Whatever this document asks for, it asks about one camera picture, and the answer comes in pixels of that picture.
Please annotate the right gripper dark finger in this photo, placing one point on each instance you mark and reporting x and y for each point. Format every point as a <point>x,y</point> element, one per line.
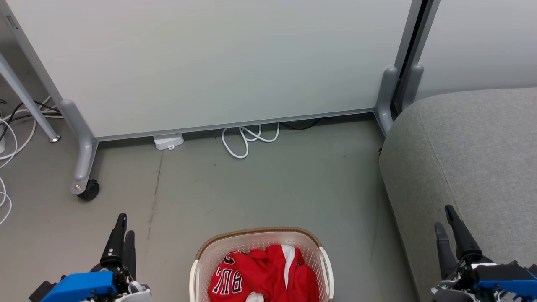
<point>463,239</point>
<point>445,251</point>

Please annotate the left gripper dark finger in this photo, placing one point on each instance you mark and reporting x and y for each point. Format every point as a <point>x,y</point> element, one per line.
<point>115,245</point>
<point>130,256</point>

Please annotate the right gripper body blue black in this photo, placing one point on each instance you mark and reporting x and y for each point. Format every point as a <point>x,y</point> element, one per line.
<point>503,277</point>

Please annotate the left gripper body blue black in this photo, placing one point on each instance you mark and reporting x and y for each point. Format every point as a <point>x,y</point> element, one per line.
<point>79,286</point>

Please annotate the red jersey with white lettering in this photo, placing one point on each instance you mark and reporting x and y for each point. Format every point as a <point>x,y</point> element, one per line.
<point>228,279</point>

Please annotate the red garment broad white stripe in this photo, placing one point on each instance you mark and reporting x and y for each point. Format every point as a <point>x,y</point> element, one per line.
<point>300,277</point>

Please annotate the grey fabric sofa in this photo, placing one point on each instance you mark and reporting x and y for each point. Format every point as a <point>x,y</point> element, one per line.
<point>465,159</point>

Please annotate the black caster wheel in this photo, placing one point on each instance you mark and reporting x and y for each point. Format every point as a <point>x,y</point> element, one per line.
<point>89,191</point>

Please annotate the grey partition foot with caster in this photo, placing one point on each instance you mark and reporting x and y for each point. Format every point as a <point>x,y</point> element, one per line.
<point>84,147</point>

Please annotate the white power adapter box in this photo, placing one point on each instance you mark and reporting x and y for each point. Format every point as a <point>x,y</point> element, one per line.
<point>168,141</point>

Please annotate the cream perforated laundry basket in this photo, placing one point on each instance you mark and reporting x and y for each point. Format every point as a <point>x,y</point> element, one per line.
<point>251,240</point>

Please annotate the grey partition foot upright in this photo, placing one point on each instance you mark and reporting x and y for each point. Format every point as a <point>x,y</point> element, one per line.
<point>412,86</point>
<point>387,100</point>

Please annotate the grey metal table leg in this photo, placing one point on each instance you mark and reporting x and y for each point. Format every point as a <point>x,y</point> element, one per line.
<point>25,98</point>

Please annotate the narrow white partition panel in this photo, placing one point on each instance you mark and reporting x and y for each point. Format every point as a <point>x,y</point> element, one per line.
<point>482,42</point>

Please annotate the wide white partition panel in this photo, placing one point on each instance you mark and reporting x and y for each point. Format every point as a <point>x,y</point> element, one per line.
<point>218,63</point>

